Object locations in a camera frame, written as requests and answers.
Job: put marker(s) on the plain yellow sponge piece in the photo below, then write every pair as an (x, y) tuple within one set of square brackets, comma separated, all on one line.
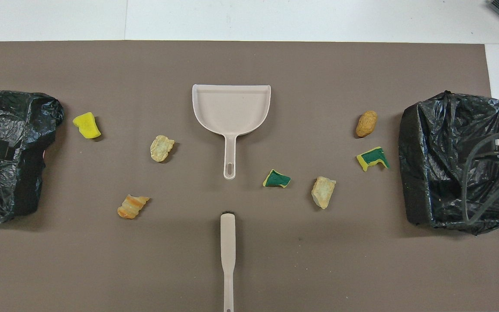
[(87, 125)]

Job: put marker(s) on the orange brown oval sponge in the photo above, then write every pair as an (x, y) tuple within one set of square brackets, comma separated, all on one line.
[(366, 123)]

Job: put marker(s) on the orange striped sponge chunk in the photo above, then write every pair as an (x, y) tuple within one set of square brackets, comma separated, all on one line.
[(131, 206)]

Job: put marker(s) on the pale yellow bumpy sponge chunk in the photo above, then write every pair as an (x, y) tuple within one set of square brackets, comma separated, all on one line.
[(162, 148)]

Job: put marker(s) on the small green yellow sponge piece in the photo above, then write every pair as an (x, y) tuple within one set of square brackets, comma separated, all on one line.
[(276, 179)]

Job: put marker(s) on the beige plastic dustpan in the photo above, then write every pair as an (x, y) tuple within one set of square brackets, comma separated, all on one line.
[(232, 108)]

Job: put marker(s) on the beige hand brush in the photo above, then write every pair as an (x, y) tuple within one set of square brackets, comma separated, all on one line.
[(228, 260)]

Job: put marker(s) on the L-shaped green yellow sponge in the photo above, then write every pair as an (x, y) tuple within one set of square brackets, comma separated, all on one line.
[(368, 158)]

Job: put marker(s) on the pale beige sponge chunk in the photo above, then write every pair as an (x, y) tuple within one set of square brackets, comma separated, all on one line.
[(323, 192)]

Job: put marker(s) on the brown table mat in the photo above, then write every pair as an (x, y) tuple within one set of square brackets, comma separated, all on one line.
[(249, 65)]

